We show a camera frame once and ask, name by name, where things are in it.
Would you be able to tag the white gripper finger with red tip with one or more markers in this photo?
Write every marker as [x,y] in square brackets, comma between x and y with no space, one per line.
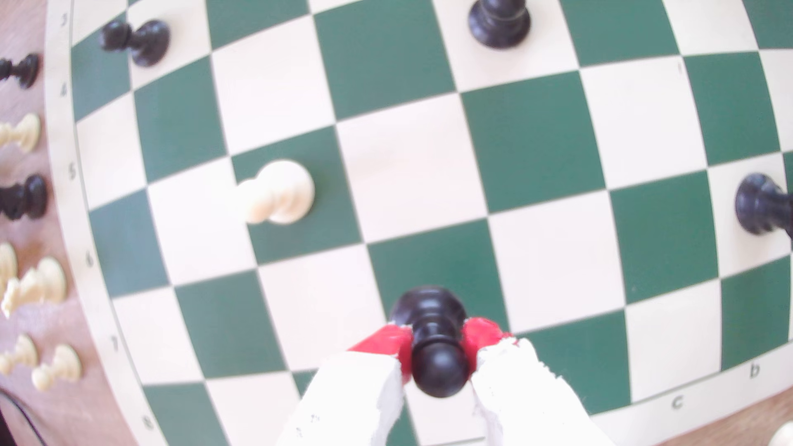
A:
[526,402]
[353,402]

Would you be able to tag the black pawn chess piece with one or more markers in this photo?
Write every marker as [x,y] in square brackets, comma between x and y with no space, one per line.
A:
[437,347]
[148,42]
[26,70]
[499,25]

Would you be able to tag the white pawn chess piece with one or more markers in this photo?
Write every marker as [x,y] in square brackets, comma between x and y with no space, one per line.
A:
[282,192]
[62,364]
[25,352]

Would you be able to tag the green and cream chess mat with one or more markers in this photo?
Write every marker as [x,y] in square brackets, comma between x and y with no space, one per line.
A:
[409,167]

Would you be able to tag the white rook chess piece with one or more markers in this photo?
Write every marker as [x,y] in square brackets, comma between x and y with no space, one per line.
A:
[784,437]

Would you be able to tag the black rook chess piece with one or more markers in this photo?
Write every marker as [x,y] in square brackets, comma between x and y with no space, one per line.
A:
[759,204]

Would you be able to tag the white knight chess piece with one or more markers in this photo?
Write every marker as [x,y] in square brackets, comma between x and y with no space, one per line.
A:
[46,282]

